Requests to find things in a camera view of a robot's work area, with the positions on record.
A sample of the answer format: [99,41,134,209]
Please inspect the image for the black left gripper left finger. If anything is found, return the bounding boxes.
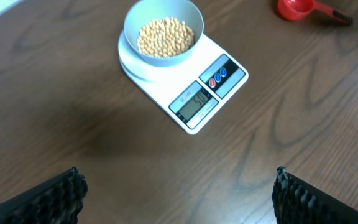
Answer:
[0,167,88,224]

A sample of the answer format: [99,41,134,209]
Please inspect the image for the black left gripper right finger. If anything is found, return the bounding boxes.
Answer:
[272,166,358,224]

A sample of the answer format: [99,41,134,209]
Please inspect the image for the grey bowl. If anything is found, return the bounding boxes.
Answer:
[124,0,204,67]

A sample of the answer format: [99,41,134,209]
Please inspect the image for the white kitchen scale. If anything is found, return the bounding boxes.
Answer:
[118,34,249,134]

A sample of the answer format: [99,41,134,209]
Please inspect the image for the soybeans in bowl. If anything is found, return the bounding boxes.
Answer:
[137,17,195,58]

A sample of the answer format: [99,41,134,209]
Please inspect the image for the red measuring scoop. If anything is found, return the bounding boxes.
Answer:
[277,0,354,25]

